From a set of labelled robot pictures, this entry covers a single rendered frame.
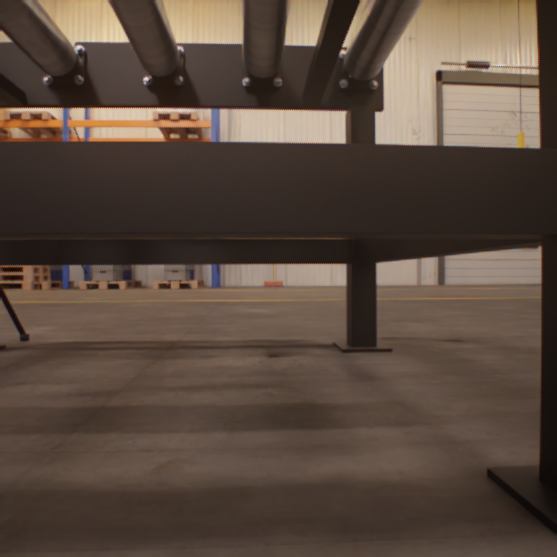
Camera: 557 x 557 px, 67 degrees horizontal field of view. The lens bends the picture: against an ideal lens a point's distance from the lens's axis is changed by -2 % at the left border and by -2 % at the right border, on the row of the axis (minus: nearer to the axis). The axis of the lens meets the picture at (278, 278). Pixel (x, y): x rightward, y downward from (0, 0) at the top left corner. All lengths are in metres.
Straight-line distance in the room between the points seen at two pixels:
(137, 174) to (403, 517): 0.39
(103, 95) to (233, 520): 1.27
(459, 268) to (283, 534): 10.07
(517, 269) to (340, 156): 10.74
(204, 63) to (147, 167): 1.10
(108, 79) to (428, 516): 1.37
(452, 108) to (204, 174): 10.69
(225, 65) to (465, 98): 9.96
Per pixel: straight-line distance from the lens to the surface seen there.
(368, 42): 1.24
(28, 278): 8.55
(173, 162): 0.38
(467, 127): 11.02
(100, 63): 1.53
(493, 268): 10.78
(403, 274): 9.91
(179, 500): 0.50
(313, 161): 0.38
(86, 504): 0.51
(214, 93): 1.43
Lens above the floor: 0.23
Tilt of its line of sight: level
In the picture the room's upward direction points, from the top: straight up
